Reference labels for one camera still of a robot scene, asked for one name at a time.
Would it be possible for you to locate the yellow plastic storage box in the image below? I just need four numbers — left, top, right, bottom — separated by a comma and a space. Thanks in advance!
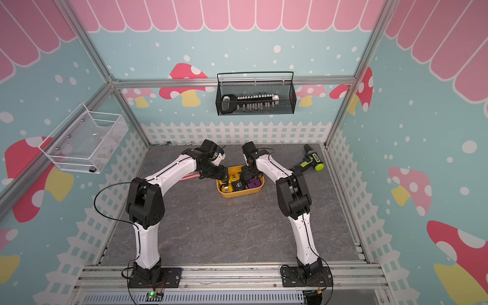
217, 165, 265, 198

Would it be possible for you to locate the purple tape measure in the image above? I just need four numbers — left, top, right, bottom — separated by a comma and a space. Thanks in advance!
247, 178, 263, 189

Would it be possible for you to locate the black 5M tape measure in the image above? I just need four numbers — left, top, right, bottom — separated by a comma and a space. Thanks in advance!
231, 180, 246, 192

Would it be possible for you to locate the small yellow tape measure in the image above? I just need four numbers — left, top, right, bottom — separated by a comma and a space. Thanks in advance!
221, 183, 233, 193

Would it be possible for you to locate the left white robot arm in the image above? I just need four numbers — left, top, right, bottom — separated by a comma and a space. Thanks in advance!
126, 140, 229, 286

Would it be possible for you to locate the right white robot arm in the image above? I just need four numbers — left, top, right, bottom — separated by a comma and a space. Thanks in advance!
242, 141, 324, 284

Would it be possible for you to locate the green black power drill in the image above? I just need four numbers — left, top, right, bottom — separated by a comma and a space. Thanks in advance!
291, 144, 325, 172

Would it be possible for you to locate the small green circuit board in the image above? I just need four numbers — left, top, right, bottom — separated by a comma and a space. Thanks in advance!
145, 291, 164, 302

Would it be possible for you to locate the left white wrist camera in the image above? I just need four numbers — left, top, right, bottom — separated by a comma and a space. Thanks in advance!
210, 150, 226, 166

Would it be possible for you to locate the pink handled tool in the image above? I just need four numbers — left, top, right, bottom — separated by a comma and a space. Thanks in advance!
181, 173, 200, 181

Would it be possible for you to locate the socket set rail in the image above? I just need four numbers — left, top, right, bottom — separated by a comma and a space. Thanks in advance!
220, 94, 280, 114

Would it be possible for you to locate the black wire wall basket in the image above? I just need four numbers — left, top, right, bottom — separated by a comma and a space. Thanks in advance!
216, 71, 297, 116

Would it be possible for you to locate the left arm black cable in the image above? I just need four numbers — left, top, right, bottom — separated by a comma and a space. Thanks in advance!
93, 181, 142, 260

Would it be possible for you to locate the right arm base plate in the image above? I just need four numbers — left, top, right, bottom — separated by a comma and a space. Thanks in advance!
280, 264, 334, 288

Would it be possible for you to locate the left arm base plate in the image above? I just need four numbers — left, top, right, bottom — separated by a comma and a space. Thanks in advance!
128, 265, 183, 288

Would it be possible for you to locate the white wire wall basket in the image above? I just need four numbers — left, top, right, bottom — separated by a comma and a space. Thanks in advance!
38, 104, 129, 174

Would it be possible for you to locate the grey cable duct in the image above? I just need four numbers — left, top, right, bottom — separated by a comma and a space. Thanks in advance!
79, 291, 305, 304

